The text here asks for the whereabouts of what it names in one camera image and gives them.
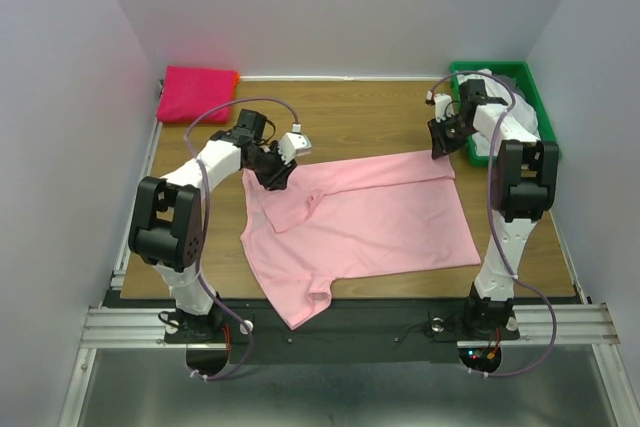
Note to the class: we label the aluminium extrusion rail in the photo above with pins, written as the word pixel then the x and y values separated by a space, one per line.
pixel 139 328

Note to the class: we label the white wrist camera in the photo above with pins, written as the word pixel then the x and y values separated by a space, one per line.
pixel 292 145
pixel 442 104

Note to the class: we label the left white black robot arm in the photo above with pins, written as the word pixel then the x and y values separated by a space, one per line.
pixel 171 216

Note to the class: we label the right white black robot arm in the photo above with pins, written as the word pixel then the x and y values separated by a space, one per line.
pixel 522 174

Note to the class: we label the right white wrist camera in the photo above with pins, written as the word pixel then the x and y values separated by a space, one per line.
pixel 442 104

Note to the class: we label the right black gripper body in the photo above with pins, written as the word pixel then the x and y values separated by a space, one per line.
pixel 451 132

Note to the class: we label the white crumpled t shirt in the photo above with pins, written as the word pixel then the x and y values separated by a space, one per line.
pixel 523 112

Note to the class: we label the folded magenta t shirt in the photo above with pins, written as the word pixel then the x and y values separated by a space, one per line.
pixel 189 92

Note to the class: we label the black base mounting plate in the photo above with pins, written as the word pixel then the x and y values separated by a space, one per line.
pixel 446 330

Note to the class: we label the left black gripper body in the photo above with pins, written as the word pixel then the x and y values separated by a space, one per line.
pixel 270 160

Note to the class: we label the light pink t shirt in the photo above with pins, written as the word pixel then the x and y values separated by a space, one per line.
pixel 348 219

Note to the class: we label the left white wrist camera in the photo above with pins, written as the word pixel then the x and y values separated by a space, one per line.
pixel 292 145

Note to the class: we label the grey garment in bin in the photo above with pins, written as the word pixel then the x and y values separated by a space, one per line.
pixel 512 84

